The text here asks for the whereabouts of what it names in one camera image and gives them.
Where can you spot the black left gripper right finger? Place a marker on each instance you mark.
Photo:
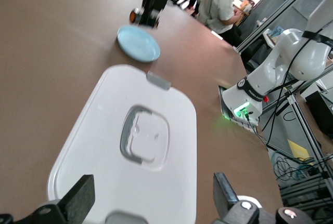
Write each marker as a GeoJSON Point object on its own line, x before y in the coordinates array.
{"type": "Point", "coordinates": [225, 198]}

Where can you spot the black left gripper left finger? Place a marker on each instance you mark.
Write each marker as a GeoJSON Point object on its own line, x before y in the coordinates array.
{"type": "Point", "coordinates": [78, 198]}

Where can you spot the orange push button switch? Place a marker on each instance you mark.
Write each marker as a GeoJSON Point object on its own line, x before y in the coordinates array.
{"type": "Point", "coordinates": [132, 17]}

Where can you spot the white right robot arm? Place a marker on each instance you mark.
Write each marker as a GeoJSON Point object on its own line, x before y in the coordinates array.
{"type": "Point", "coordinates": [260, 78]}

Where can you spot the light blue round plate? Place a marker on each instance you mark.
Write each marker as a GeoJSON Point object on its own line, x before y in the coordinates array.
{"type": "Point", "coordinates": [138, 43]}

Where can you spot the person in light shirt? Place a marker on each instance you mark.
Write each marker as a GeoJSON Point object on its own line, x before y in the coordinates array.
{"type": "Point", "coordinates": [216, 3]}

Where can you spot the yellow label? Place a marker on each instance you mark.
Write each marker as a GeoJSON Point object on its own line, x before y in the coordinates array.
{"type": "Point", "coordinates": [297, 150]}

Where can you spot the pink storage box white lid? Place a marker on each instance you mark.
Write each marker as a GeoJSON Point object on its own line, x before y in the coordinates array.
{"type": "Point", "coordinates": [104, 104]}

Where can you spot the black box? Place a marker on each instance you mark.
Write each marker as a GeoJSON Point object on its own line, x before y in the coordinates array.
{"type": "Point", "coordinates": [320, 109]}

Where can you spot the aluminium frame cage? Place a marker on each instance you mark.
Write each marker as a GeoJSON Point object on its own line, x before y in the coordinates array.
{"type": "Point", "coordinates": [304, 130]}

